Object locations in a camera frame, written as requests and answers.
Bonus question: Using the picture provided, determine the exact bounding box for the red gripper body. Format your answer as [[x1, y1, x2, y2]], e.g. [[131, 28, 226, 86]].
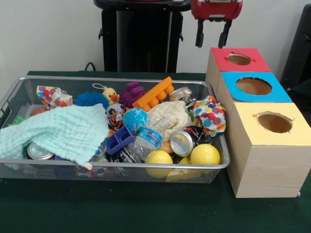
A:
[[190, 0, 243, 21]]

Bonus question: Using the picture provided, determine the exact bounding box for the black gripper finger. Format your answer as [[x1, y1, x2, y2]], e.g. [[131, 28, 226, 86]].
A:
[[195, 18, 206, 48], [217, 20, 233, 49]]

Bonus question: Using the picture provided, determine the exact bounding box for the polka dot cloth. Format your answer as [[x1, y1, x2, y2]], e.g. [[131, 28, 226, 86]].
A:
[[36, 85, 73, 110], [193, 95, 226, 138]]

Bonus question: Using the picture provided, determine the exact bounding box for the wooden three-hole box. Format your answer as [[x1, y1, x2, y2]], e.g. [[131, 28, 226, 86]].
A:
[[205, 47, 311, 199]]

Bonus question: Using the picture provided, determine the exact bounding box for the silver mesh bin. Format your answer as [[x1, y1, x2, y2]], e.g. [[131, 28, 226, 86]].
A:
[[0, 75, 230, 184]]

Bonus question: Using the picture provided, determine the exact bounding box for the orange building block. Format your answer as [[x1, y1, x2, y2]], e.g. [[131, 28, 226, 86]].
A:
[[132, 76, 175, 113]]

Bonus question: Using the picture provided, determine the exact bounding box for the black upright panel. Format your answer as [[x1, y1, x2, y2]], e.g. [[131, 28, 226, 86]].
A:
[[280, 3, 311, 84]]

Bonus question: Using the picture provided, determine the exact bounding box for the cream cloth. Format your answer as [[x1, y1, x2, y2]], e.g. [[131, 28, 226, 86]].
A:
[[147, 100, 196, 142]]

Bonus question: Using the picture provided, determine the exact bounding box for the dark green side-table cloth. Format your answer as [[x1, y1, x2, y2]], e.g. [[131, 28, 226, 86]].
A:
[[288, 77, 311, 102]]

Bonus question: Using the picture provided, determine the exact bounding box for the yellow duck plush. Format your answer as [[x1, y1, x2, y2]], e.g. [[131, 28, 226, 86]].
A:
[[92, 83, 121, 105]]

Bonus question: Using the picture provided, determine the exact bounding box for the blue globe ball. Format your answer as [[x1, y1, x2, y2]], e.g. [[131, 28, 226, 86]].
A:
[[122, 108, 149, 133]]

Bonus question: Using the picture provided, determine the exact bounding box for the black soda can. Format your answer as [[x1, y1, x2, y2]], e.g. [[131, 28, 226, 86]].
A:
[[169, 126, 206, 158]]

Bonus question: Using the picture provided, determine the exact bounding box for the yellow ball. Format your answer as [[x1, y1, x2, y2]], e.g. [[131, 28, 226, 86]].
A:
[[190, 144, 221, 174], [145, 150, 174, 179]]

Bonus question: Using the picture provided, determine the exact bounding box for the blue spiky ball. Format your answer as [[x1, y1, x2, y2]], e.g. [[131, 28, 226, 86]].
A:
[[74, 91, 109, 109]]

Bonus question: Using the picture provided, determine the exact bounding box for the mint green cloth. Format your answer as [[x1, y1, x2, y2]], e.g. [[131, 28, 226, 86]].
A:
[[0, 103, 110, 166]]

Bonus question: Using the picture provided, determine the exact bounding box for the dark green table cloth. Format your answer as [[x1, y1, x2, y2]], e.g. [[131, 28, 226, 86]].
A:
[[0, 70, 311, 233]]

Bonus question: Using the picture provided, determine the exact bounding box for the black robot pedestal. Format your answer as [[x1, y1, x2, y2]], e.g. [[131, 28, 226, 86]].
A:
[[93, 0, 192, 73]]

